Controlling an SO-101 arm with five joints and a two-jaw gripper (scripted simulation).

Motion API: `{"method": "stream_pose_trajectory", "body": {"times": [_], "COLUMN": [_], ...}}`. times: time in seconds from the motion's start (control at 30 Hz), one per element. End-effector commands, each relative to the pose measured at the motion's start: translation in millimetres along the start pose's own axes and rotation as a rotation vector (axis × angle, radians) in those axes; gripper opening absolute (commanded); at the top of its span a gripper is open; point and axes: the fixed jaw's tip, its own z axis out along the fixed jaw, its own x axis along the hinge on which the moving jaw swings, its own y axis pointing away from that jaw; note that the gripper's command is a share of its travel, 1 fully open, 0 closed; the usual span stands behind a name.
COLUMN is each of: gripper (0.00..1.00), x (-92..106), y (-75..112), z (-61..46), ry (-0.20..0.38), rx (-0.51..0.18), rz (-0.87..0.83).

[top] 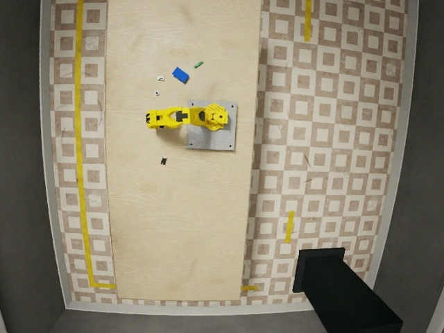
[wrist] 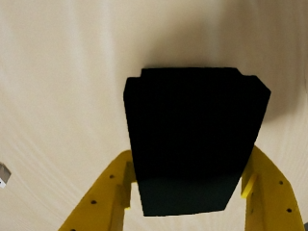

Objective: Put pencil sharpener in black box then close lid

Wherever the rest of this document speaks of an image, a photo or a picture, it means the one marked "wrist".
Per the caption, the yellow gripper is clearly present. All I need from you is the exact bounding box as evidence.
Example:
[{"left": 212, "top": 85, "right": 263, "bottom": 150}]
[{"left": 58, "top": 145, "right": 305, "bottom": 231}]

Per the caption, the black open box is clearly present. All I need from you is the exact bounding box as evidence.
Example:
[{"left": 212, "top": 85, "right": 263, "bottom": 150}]
[{"left": 141, "top": 67, "right": 242, "bottom": 77}]

